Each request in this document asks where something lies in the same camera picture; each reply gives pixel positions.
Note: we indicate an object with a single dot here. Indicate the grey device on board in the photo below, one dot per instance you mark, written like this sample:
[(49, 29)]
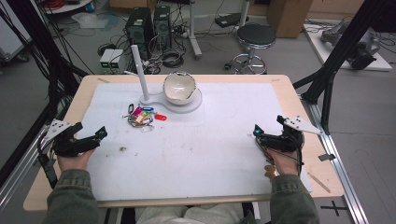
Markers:
[(333, 34)]

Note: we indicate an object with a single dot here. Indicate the brown cardboard box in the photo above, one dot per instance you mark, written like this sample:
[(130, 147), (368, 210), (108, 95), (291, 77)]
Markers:
[(289, 17)]

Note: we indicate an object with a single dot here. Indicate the black and grey device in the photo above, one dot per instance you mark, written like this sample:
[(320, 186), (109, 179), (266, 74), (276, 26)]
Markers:
[(362, 53)]

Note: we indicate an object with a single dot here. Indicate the black round stool, chrome base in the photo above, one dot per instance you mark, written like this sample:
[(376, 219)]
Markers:
[(256, 35)]

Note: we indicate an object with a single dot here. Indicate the large black computer tower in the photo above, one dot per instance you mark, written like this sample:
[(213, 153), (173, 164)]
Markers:
[(140, 29)]

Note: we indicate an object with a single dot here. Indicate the aluminium rail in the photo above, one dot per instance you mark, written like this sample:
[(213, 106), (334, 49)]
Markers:
[(342, 174), (18, 183)]

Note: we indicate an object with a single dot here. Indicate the clear plastic sheet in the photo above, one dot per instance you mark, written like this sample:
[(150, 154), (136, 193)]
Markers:
[(93, 20)]

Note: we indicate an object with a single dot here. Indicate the person's left hand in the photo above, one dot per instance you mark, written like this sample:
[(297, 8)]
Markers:
[(73, 161)]

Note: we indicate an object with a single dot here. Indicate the bunch of keys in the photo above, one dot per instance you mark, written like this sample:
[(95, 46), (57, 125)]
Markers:
[(141, 118)]

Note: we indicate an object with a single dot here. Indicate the white foam mat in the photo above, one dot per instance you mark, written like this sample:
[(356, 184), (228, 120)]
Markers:
[(193, 155)]

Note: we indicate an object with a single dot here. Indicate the grey tape piece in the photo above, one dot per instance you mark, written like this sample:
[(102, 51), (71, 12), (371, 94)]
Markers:
[(327, 157)]

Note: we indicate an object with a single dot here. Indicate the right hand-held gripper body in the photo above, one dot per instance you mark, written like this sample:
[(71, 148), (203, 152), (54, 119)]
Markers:
[(286, 141)]

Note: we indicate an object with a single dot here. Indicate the white board on floor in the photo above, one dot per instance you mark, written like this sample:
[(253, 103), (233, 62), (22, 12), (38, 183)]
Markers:
[(327, 51)]

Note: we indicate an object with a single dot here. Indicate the thin wooden stick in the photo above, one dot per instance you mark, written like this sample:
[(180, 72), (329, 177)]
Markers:
[(319, 182)]

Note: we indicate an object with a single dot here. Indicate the white desk leg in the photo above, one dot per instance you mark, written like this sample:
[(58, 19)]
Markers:
[(193, 34)]

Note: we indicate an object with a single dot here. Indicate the white power supply unit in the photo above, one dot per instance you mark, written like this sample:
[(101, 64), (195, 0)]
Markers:
[(117, 59), (106, 59)]

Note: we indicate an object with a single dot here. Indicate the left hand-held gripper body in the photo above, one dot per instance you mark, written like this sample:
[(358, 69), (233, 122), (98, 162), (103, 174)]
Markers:
[(73, 145)]

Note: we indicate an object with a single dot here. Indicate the black metal frame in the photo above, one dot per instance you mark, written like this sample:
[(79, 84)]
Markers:
[(339, 53)]

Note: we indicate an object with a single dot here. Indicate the person's right hand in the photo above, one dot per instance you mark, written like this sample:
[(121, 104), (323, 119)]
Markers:
[(285, 163)]

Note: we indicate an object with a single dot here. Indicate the flat black device on floor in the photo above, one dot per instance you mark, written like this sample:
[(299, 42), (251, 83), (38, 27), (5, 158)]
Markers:
[(229, 20)]

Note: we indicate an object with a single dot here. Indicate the white eggshell-shaped bowl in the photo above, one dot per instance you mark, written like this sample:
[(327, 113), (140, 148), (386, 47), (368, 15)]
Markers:
[(179, 90)]

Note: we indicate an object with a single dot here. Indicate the white stand with pole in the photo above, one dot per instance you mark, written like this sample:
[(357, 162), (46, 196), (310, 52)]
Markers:
[(141, 77)]

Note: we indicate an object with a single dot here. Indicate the red key tag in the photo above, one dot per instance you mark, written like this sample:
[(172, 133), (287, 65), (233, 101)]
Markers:
[(161, 117)]

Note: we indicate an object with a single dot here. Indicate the person's legs in grey trousers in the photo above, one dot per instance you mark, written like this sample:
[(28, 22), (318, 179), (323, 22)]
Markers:
[(186, 216)]

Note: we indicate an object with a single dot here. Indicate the round white table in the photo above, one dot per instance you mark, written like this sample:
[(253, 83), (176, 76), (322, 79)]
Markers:
[(65, 6)]

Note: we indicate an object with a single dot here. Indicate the light wooden table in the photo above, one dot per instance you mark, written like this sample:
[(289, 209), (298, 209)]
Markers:
[(313, 149)]

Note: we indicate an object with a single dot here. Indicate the small black computer tower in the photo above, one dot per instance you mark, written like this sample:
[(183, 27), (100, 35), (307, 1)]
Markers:
[(162, 26)]

